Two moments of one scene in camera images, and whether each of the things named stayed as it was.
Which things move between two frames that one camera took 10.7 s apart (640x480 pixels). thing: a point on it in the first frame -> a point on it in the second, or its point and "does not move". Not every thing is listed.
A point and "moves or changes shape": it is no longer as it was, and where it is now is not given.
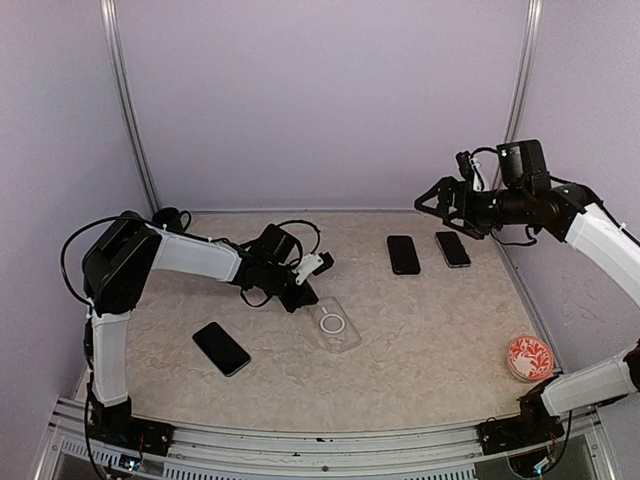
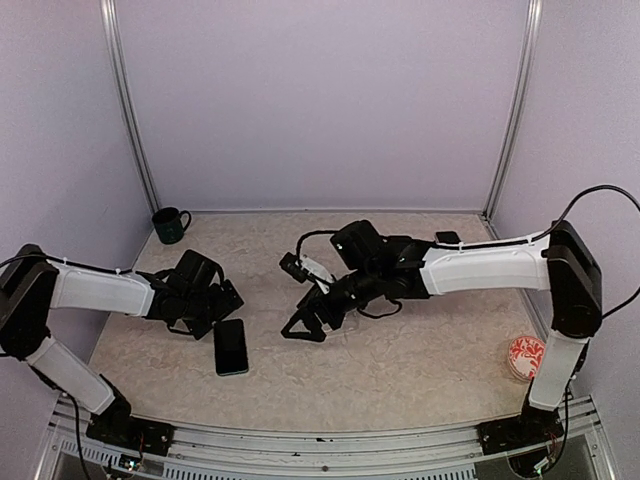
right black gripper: (449, 187) -> (314, 299)
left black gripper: (305, 296) -> (224, 307)
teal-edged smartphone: (223, 350) moves or changes shape
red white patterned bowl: (530, 359) does not move
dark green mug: (170, 218) does not move
